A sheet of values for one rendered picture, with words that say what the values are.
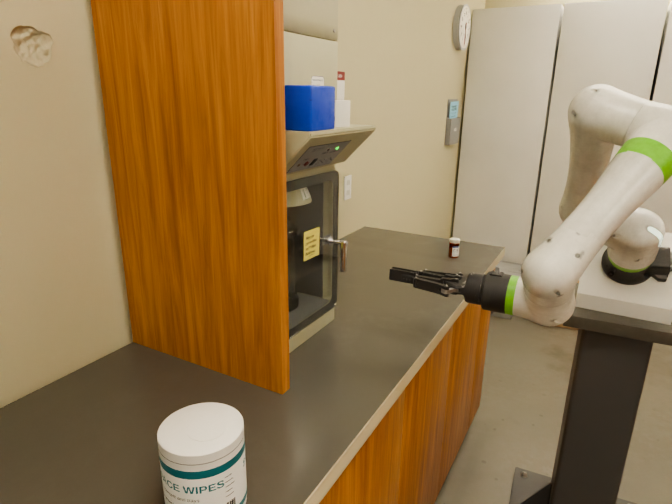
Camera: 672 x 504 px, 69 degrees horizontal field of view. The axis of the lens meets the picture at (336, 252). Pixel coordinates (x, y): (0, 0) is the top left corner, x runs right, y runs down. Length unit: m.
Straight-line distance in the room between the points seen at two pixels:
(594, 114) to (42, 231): 1.28
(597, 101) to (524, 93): 2.71
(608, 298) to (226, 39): 1.34
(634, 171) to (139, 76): 1.06
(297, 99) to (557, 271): 0.62
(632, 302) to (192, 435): 1.36
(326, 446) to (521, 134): 3.32
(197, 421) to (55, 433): 0.40
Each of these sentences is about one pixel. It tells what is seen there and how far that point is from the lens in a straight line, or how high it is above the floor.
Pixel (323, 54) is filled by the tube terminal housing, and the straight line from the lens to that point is 1.29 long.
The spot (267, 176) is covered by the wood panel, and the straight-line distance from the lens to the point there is 0.99.
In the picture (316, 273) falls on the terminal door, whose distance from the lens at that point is 1.32.
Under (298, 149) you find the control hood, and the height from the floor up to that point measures 1.47.
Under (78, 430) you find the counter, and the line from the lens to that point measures 1.16.
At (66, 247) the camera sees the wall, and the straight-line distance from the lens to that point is 1.32.
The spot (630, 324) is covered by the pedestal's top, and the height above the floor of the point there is 0.94.
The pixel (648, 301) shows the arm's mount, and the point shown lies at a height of 1.00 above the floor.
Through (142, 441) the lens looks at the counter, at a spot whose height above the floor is 0.94.
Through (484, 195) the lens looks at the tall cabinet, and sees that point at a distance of 4.13.
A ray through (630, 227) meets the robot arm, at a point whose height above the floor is 1.24.
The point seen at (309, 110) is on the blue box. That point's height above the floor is 1.55.
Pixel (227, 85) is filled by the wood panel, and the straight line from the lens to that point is 1.03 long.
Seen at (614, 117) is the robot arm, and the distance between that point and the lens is 1.31.
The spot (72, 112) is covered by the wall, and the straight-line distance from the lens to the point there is 1.30.
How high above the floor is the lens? 1.58
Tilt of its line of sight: 18 degrees down
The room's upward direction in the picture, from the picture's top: 1 degrees clockwise
